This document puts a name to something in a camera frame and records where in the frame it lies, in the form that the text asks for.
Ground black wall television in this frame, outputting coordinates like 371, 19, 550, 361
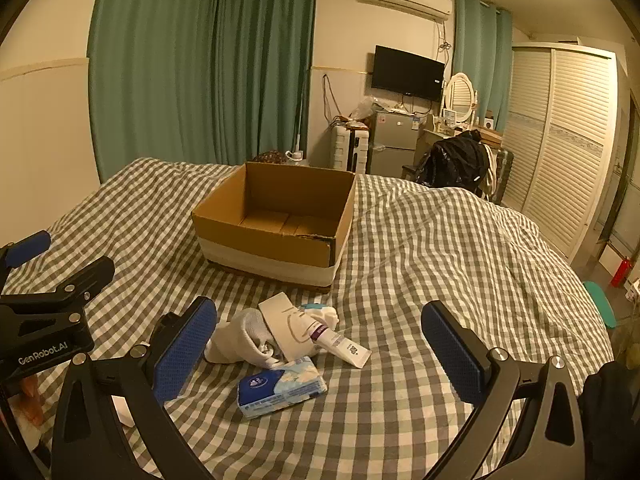
371, 45, 446, 101

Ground blue tissue pack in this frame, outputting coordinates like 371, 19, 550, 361
237, 356, 328, 420

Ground white louvred wardrobe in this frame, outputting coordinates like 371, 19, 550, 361
500, 42, 621, 268

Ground wall cables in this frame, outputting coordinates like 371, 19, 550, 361
322, 74, 346, 122

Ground wide green curtain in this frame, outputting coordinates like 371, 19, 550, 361
87, 0, 319, 183

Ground red fire extinguisher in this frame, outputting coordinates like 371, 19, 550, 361
610, 256, 633, 288

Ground black jacket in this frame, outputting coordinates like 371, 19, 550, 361
415, 130, 493, 193

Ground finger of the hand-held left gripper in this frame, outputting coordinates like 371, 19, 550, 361
0, 230, 52, 301
0, 255, 117, 313

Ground clear plastic bag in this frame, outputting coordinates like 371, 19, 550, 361
350, 97, 376, 121

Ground grey small fridge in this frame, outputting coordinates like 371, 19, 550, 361
367, 110, 426, 178

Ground cardboard box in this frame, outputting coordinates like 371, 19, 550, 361
191, 161, 357, 295

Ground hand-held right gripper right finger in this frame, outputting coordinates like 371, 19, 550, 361
421, 300, 586, 480

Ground white cream tube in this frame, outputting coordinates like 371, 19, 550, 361
300, 317, 372, 370

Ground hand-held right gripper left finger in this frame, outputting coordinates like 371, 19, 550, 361
50, 296, 218, 480

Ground narrow green curtain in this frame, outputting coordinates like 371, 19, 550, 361
452, 0, 513, 126

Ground white suitcase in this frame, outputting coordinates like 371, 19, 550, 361
334, 127, 371, 173

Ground person's left hand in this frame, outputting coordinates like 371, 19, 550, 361
12, 374, 51, 428

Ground dark cloth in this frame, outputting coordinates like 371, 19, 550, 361
580, 360, 640, 480

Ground teal plastic object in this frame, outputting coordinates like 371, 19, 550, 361
582, 281, 617, 330

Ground checked blanket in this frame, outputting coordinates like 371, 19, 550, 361
0, 157, 616, 480

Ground white sock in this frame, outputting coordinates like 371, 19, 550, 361
300, 303, 340, 331
204, 308, 281, 368

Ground white oval mirror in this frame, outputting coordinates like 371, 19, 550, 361
444, 72, 476, 126

